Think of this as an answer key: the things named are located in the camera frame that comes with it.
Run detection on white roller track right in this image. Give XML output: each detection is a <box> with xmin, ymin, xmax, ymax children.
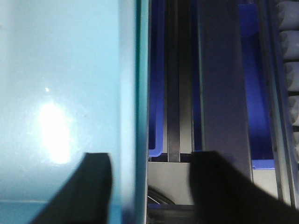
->
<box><xmin>275</xmin><ymin>0</ymin><xmax>299</xmax><ymax>164</ymax></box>

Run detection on dark blue bin lower middle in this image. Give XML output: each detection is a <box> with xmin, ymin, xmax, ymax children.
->
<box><xmin>149</xmin><ymin>0</ymin><xmax>165</xmax><ymax>157</ymax></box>

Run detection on light blue bin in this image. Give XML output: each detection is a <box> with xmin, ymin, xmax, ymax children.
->
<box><xmin>0</xmin><ymin>0</ymin><xmax>150</xmax><ymax>224</ymax></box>

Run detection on dark blue bin lower right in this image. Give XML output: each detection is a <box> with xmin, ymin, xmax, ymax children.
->
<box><xmin>238</xmin><ymin>0</ymin><xmax>275</xmax><ymax>170</ymax></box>

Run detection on dark blue bin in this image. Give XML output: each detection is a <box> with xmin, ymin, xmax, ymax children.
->
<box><xmin>149</xmin><ymin>0</ymin><xmax>165</xmax><ymax>157</ymax></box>
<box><xmin>238</xmin><ymin>0</ymin><xmax>275</xmax><ymax>170</ymax></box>

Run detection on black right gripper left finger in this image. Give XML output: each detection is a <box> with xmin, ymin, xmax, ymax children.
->
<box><xmin>31</xmin><ymin>153</ymin><xmax>113</xmax><ymax>224</ymax></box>

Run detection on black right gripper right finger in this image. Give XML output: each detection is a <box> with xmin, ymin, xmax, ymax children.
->
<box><xmin>189</xmin><ymin>151</ymin><xmax>299</xmax><ymax>224</ymax></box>

